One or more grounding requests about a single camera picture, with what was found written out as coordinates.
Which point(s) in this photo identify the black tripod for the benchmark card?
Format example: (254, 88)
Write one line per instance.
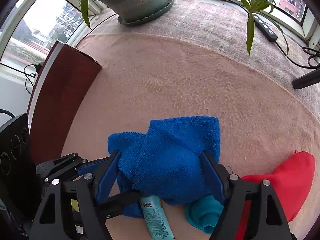
(307, 80)

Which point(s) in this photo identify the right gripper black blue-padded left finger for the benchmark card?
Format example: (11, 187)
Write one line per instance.
(69, 210)

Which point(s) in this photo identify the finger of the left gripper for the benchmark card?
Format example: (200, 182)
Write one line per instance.
(63, 168)
(113, 192)

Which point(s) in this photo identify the dark red storage box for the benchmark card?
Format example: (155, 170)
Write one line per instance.
(60, 87)

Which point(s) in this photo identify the teal silicone funnel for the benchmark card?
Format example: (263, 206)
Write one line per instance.
(204, 213)

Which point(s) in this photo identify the grey flower pot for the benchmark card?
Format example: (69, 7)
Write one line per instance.
(137, 12)

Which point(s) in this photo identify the blue towel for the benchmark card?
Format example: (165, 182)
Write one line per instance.
(165, 161)

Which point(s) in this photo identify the black power adapter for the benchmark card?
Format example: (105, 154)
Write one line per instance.
(39, 67)

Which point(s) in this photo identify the black inline cable remote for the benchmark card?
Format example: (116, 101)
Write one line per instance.
(265, 29)

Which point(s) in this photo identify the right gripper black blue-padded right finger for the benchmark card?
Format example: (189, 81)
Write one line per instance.
(266, 217)

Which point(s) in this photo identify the light teal tube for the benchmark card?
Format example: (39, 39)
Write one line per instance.
(155, 218)

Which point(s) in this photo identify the yellow green shuttlecock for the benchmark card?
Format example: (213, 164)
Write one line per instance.
(75, 206)

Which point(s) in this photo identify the red cloth pouch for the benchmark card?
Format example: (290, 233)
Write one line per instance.
(291, 180)

